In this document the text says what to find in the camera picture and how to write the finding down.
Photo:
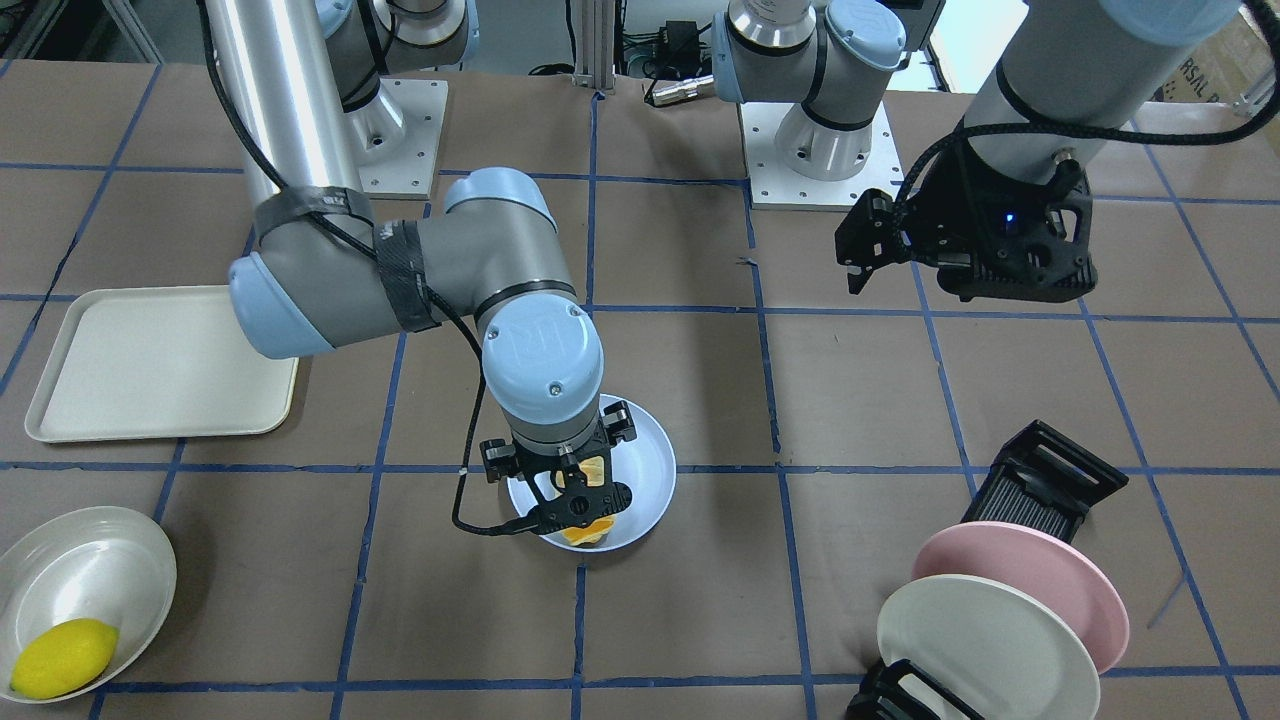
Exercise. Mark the cream rectangular tray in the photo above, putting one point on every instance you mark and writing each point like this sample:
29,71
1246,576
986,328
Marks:
152,363

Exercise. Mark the black dish rack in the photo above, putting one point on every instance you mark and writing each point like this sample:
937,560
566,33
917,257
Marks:
1040,479

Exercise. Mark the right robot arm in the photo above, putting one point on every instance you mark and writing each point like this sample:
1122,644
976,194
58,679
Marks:
326,275

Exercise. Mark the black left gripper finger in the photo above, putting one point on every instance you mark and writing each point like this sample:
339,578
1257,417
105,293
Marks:
874,234

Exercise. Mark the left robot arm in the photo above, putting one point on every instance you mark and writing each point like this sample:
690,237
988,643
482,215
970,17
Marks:
1073,74

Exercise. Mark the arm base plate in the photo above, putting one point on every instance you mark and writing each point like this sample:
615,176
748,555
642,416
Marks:
796,164
395,138

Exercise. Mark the yellow lemon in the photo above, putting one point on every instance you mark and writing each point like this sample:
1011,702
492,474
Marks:
64,659

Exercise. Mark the aluminium frame post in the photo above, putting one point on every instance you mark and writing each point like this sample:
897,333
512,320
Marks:
596,41

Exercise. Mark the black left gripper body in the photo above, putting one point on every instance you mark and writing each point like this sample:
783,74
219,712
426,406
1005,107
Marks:
951,213

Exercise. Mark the cream round plate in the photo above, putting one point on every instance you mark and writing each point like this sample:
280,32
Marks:
104,566

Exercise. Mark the black power adapter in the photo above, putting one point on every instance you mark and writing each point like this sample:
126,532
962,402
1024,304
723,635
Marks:
678,39

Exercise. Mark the light blue plate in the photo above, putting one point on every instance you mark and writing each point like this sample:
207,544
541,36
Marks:
647,465

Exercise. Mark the cream plate in rack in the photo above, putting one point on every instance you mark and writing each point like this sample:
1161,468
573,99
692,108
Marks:
1002,652

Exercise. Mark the silver metal cylinder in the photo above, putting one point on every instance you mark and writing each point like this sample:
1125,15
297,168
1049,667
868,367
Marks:
682,91

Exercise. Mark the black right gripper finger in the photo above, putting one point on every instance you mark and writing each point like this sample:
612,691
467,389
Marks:
613,438
503,460

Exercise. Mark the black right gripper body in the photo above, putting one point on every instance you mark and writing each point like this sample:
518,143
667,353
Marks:
497,460

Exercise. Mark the sliced bread loaf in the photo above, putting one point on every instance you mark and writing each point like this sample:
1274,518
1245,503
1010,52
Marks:
594,470

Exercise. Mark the cardboard box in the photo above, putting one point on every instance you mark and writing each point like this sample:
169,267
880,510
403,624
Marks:
1223,68

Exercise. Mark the pink plate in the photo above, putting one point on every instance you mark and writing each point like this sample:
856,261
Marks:
1048,569

